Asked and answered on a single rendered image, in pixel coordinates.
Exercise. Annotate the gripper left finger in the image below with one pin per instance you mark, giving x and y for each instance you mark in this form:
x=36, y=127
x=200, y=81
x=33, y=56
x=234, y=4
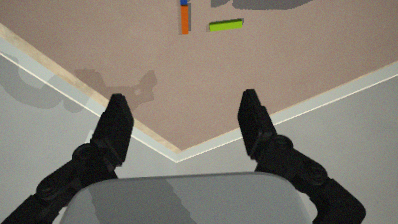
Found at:
x=91, y=163

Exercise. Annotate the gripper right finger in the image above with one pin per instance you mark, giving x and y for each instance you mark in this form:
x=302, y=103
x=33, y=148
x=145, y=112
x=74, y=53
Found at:
x=335, y=205

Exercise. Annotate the lime green rectangular bar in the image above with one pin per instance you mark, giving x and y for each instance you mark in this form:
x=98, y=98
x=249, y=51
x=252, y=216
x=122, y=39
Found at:
x=224, y=25

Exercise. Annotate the orange rod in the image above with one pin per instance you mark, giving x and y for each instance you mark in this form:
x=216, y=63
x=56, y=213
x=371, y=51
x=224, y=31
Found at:
x=184, y=18

